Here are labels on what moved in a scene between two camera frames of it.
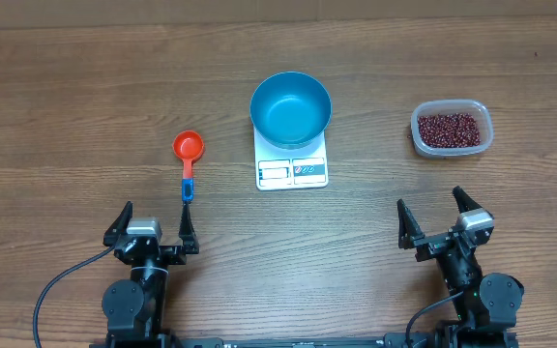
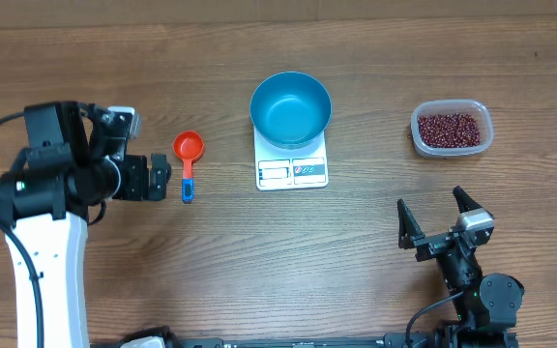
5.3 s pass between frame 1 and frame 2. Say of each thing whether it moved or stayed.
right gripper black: stayed
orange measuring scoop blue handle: stayed
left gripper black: moved
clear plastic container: stayed
